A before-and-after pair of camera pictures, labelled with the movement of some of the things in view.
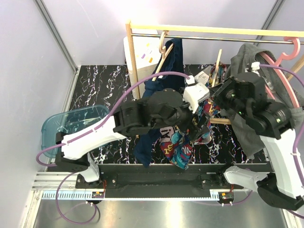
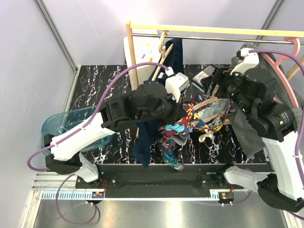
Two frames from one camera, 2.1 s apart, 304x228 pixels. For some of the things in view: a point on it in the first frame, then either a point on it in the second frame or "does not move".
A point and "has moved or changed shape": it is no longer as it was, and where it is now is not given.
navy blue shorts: x=146 y=145 does not move
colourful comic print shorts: x=175 y=146 has moved or changed shape
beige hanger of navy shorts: x=165 y=52 does not move
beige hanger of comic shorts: x=216 y=68 → x=213 y=99
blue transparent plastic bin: x=71 y=121 does not move
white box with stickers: x=147 y=55 does not move
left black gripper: x=195 y=131 → x=178 y=112
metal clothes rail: x=214 y=37 does not move
